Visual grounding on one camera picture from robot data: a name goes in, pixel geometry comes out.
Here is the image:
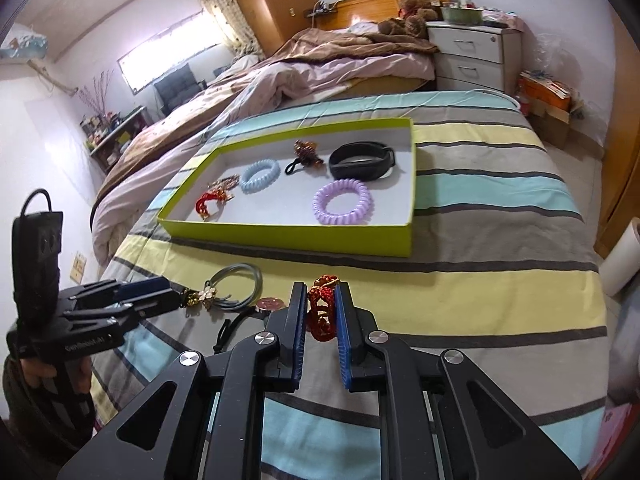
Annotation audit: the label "red gold woven bracelet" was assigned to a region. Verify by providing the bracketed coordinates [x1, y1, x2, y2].
[306, 274, 341, 345]

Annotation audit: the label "small wall shelf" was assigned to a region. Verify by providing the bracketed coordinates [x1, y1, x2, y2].
[304, 2, 341, 19]

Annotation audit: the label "dark office chair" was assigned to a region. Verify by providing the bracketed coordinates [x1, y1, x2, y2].
[152, 63, 207, 120]

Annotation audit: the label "green cardboard box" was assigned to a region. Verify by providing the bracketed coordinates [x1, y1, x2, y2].
[156, 117, 417, 259]

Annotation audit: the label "bed with brown duvet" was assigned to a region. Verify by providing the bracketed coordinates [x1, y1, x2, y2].
[90, 24, 441, 262]

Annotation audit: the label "wooden wardrobe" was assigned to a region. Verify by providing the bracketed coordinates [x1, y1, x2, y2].
[219, 0, 319, 59]
[594, 24, 640, 262]

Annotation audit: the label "brown beaded hair tie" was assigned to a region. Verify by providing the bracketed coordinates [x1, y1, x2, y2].
[284, 138, 324, 176]

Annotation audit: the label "dried flower branches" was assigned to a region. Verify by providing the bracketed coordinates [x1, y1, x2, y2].
[77, 67, 116, 119]

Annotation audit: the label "rhinestone hair clip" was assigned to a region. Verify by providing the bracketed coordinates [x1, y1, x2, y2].
[206, 173, 242, 204]

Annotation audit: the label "window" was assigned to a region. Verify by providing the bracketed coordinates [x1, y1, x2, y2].
[117, 9, 224, 95]

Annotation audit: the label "black cable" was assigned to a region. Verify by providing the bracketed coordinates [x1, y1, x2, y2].
[22, 188, 54, 217]

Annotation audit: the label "green tray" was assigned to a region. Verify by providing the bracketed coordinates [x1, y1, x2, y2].
[439, 2, 485, 26]

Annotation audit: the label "grey hair tie flower charm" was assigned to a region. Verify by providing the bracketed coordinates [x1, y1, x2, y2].
[199, 261, 265, 311]

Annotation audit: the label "cluttered desk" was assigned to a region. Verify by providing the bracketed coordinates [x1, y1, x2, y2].
[79, 104, 151, 174]

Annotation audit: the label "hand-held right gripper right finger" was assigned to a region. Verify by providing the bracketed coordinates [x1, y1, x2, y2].
[335, 282, 583, 480]

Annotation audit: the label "wooden headboard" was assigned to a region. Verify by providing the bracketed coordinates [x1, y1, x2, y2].
[317, 0, 451, 31]

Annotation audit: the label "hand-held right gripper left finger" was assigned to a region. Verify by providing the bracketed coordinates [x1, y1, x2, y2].
[57, 282, 307, 480]

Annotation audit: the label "white nightstand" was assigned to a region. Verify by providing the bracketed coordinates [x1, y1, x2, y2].
[425, 20, 524, 97]

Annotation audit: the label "covered air conditioner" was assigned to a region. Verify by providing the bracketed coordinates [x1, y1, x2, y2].
[0, 24, 51, 61]

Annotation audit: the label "purple spiral hair tie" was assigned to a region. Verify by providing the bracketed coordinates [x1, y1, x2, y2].
[312, 178, 375, 225]

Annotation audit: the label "striped bed sheet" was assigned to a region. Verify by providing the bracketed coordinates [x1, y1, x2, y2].
[90, 90, 609, 480]

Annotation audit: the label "floral curtain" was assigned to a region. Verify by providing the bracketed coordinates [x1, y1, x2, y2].
[185, 0, 266, 59]

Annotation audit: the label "blue spiral hair tie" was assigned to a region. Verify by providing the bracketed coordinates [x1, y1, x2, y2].
[239, 158, 281, 195]

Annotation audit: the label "person's left hand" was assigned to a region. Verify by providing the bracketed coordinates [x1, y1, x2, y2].
[20, 357, 57, 391]

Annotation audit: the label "black wrist band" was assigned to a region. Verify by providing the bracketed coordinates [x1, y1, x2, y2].
[328, 142, 400, 181]

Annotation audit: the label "red knotted cord bracelet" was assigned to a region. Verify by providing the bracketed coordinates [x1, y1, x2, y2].
[194, 189, 227, 222]

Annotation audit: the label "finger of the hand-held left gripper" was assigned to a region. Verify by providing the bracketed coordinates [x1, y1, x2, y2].
[64, 290, 182, 332]
[69, 275, 174, 307]

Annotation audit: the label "brown teddy bear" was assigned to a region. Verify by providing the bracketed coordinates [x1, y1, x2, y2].
[377, 0, 441, 41]

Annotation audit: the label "black elastic round charm tie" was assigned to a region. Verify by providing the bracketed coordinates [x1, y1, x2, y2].
[214, 295, 287, 352]

